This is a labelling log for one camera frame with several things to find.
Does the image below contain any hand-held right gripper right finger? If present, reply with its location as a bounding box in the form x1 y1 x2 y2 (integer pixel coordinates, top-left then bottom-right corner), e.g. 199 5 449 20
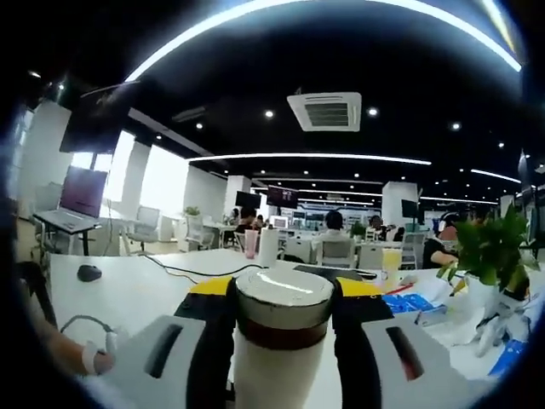
331 277 469 409

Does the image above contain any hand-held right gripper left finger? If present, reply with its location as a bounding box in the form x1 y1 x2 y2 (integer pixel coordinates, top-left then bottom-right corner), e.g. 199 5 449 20
104 276 238 409

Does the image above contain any cream water cup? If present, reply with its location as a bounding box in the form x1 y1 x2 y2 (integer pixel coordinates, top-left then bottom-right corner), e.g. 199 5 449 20
231 318 330 409

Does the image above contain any yellow drink cup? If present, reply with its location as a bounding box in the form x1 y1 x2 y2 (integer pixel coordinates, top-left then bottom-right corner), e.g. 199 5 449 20
381 247 403 285

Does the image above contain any blue and white tissue pack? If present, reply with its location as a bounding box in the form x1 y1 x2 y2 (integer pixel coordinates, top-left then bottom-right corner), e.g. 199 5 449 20
488 338 531 377
381 292 449 327

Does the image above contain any white table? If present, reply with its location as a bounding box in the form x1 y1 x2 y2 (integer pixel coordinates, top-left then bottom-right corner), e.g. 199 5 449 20
49 249 533 384

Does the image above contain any black computer mouse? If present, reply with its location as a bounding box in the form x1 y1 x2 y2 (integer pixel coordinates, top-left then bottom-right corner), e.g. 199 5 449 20
77 264 104 283

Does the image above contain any black closed laptop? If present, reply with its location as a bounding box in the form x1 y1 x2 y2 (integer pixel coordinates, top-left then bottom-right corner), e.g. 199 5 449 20
292 263 379 282

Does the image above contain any white mesh office chair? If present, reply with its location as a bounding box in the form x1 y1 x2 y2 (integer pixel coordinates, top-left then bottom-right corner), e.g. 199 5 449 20
316 237 358 270

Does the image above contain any grey office chair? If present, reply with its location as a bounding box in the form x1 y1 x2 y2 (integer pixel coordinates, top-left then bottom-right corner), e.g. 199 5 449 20
126 204 162 253
183 212 207 251

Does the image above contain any green potted plant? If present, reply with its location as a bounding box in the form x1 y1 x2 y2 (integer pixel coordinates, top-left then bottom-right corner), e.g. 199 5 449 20
437 203 542 359

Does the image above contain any pink tumbler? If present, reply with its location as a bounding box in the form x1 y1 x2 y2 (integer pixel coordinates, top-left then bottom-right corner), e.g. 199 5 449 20
243 229 259 260

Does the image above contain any white paper towel roll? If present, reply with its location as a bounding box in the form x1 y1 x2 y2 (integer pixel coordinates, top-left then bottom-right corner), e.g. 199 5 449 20
258 227 279 268

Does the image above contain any laptop with purple screen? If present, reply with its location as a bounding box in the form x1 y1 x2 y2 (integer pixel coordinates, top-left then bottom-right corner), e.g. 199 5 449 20
32 164 109 233

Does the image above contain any curved ceiling light strip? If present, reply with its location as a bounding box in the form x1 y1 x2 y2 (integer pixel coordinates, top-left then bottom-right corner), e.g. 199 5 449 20
186 152 433 166

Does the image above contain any large black hanging screen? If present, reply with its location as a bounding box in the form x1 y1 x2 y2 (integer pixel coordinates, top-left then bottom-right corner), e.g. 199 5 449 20
58 83 132 155

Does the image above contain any ceiling air conditioner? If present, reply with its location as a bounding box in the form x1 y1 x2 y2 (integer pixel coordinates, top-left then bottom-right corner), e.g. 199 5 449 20
285 90 363 133

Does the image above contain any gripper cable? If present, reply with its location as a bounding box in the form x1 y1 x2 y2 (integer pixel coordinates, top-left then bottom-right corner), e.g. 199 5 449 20
59 314 119 354

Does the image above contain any black power cable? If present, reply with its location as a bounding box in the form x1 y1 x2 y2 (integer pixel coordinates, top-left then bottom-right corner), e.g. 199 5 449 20
144 254 267 282

